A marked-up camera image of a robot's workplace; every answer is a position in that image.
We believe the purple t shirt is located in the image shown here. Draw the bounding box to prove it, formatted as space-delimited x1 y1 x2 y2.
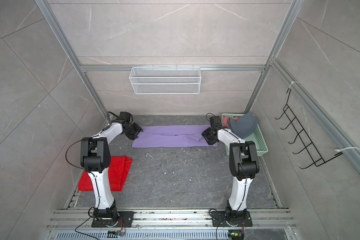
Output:
132 125 209 148

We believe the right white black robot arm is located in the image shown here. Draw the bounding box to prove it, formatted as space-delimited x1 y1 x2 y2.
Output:
202 127 260 220

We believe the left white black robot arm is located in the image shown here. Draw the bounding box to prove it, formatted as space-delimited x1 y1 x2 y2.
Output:
80 120 143 220

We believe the pink red t shirt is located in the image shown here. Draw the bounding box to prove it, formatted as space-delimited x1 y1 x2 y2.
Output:
223 116 240 128

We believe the grey blue t shirt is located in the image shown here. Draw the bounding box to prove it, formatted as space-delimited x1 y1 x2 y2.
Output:
228 113 259 139

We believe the red folded t shirt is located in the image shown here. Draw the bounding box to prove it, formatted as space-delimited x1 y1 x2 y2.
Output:
78 156 133 192

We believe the green plastic basket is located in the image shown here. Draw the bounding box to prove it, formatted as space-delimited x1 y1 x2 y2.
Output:
222 113 269 157

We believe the small circuit board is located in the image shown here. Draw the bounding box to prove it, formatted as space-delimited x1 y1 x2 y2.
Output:
107 231 125 238

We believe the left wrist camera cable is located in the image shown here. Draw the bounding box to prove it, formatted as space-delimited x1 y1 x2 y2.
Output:
106 110 121 124

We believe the white wire mesh basket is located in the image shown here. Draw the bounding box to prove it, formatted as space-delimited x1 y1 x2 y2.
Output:
129 67 202 95

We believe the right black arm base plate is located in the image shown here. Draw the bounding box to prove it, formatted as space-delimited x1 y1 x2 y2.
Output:
209 209 253 228

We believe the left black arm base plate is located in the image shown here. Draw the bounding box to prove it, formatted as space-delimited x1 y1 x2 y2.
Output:
91 211 135 228

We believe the black wire hook rack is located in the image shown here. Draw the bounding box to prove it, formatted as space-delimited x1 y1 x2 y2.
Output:
275 89 343 170

